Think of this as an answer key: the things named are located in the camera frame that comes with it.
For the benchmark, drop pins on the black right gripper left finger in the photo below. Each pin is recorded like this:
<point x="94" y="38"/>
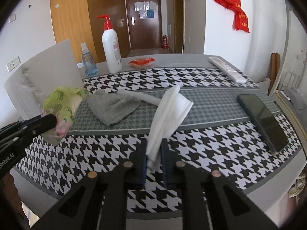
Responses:
<point x="99" y="200"/>

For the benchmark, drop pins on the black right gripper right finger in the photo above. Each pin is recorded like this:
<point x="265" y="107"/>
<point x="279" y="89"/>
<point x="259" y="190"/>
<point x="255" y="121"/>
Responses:
<point x="209" y="199"/>

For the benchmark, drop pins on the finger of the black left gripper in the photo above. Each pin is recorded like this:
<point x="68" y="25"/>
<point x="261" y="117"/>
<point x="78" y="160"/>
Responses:
<point x="23" y="132"/>
<point x="16" y="126"/>

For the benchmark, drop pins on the green tissue packet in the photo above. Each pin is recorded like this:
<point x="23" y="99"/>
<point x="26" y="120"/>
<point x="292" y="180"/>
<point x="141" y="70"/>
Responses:
<point x="63" y="102"/>

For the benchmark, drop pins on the grey sock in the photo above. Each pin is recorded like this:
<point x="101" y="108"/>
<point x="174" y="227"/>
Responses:
<point x="111" y="108"/>

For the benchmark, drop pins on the white tissue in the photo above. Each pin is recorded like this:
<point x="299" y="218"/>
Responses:
<point x="171" y="112"/>

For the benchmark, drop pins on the white styrofoam box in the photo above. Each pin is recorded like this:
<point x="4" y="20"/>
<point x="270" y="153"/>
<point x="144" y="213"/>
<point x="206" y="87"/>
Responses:
<point x="34" y="80"/>

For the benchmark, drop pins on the black smartphone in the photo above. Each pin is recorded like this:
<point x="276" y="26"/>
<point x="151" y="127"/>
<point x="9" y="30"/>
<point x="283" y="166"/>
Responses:
<point x="266" y="123"/>

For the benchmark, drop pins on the blue spray bottle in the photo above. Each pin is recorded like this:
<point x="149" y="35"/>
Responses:
<point x="89" y="65"/>

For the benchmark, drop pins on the white red pump bottle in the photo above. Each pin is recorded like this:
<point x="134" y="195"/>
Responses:
<point x="111" y="46"/>

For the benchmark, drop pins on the light wooden wardrobe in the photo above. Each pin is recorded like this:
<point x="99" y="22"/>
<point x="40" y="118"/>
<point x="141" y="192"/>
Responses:
<point x="80" y="22"/>

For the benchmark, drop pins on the white metal bunk bed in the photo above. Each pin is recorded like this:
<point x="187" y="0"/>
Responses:
<point x="291" y="86"/>

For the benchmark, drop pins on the white remote control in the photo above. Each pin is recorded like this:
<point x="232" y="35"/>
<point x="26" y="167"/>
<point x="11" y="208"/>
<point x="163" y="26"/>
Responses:
<point x="228" y="70"/>

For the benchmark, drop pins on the red snack packet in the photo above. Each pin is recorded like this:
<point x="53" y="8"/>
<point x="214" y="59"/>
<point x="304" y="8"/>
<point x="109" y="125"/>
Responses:
<point x="141" y="63"/>

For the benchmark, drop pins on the red fire extinguisher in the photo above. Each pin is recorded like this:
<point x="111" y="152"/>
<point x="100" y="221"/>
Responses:
<point x="165" y="42"/>

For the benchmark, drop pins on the dark brown entrance door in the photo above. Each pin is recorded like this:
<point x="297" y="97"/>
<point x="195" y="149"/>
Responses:
<point x="145" y="23"/>

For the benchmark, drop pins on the red hanging bags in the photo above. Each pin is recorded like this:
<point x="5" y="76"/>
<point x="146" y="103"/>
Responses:
<point x="240" y="17"/>

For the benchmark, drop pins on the white wall socket pair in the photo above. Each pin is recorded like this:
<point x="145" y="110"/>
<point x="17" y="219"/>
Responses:
<point x="13" y="64"/>

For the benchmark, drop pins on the white wall switch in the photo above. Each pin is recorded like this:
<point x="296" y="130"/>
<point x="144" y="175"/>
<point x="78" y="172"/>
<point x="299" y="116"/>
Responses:
<point x="12" y="18"/>

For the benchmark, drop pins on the wooden sticks by wall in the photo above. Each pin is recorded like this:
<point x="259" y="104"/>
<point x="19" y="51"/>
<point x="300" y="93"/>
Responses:
<point x="275" y="65"/>

